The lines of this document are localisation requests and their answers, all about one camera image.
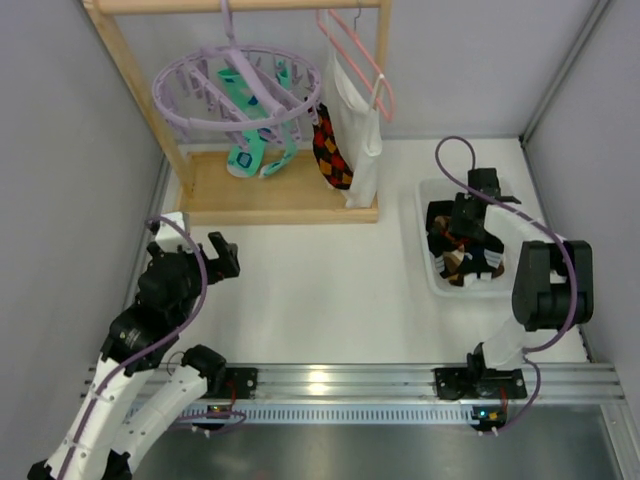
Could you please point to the white cloth on hanger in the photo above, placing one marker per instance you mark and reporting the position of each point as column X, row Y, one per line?
column 356, row 126

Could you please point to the black sock with blue accents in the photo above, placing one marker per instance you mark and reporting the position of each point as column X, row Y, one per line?
column 483, row 258

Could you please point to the purple round clip hanger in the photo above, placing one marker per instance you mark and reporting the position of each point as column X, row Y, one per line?
column 233, row 89

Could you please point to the pink clothes hanger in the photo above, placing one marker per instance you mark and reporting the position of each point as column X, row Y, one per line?
column 368, row 68

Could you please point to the white slotted cable duct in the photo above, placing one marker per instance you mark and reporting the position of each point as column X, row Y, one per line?
column 201, row 414

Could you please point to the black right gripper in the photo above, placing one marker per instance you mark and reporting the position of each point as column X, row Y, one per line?
column 465, row 220

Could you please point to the brown striped sock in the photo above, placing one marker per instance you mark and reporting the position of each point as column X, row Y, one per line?
column 449, row 252

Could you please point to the black sock with white stripes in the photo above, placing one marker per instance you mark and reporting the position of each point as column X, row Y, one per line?
column 439, row 239

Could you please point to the wooden drying rack frame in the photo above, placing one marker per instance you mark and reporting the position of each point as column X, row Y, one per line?
column 256, row 134

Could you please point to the aluminium corner profile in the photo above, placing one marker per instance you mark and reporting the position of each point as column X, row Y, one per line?
column 577, row 47

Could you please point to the aluminium mounting rail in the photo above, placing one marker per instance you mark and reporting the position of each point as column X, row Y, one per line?
column 561, row 383

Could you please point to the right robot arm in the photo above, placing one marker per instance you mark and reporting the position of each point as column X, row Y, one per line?
column 552, row 290

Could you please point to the white plastic laundry basket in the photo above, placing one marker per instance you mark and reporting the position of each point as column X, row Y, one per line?
column 440, row 189

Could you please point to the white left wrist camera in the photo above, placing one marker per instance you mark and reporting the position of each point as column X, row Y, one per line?
column 171, row 232

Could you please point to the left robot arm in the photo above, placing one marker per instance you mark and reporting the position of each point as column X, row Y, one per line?
column 108, row 441

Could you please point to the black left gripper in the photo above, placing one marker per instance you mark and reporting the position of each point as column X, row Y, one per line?
column 211, row 263

